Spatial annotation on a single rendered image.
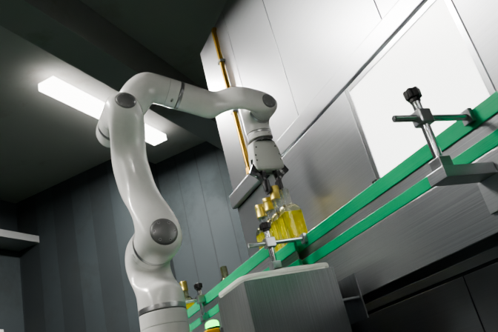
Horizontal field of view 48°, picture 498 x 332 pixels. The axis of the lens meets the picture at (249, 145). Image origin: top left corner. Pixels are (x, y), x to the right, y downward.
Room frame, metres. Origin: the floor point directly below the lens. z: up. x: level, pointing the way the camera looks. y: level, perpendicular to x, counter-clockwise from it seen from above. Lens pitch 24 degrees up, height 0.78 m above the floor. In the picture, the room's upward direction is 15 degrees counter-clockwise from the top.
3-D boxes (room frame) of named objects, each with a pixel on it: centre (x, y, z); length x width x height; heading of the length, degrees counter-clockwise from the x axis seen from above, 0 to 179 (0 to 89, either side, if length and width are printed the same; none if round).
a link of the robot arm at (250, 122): (1.64, -0.04, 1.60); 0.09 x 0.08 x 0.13; 30
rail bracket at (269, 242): (1.43, -0.01, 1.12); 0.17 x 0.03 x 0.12; 118
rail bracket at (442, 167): (0.87, -0.31, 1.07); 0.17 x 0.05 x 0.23; 118
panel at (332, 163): (1.43, -0.30, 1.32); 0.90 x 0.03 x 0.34; 28
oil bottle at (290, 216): (1.59, -0.07, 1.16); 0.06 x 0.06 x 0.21; 28
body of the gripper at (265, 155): (1.64, -0.04, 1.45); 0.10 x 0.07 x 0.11; 118
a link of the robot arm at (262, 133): (1.64, -0.04, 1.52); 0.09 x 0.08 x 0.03; 118
